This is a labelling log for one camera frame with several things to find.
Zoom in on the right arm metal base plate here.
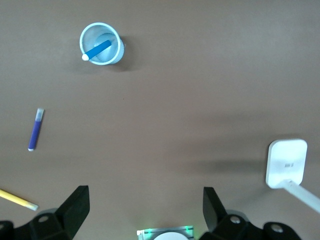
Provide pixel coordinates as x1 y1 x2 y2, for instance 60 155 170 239
136 225 195 240

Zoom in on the brown table cover sheet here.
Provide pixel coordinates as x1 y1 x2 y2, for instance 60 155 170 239
0 0 320 240

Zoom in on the purple marker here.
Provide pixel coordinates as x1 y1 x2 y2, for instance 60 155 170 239
27 107 45 152

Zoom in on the light blue plastic cup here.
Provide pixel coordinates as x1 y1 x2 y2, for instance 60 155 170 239
79 22 125 66

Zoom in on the yellow marker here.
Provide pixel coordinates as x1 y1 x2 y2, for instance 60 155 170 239
0 188 39 212

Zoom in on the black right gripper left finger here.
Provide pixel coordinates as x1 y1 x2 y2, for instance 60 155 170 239
0 185 90 240

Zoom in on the white desk lamp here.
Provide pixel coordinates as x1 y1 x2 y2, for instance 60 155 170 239
265 138 320 215

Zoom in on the blue marker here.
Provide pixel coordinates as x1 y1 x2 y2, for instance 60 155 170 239
81 39 112 62

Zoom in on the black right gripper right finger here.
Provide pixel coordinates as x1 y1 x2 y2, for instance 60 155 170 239
198 186 302 240

